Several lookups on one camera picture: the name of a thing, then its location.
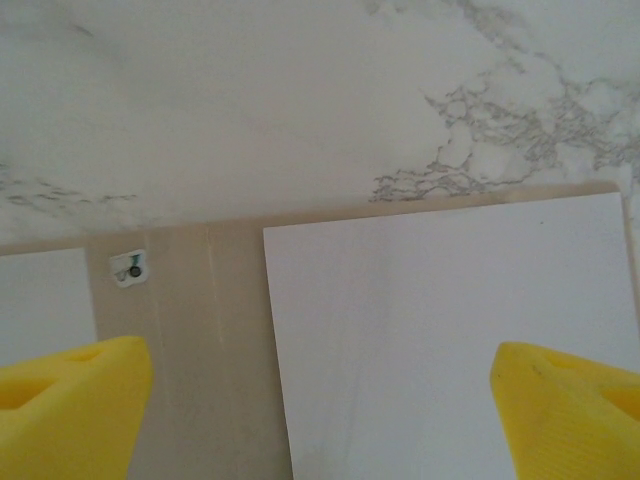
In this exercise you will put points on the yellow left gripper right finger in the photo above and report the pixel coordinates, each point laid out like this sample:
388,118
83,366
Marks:
575,425

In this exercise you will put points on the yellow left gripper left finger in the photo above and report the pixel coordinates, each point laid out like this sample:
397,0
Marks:
65,420

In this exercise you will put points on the white paper sheet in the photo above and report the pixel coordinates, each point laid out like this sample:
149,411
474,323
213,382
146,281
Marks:
45,300
400,325

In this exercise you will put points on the brown clipboard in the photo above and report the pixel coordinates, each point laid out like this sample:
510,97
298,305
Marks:
200,350

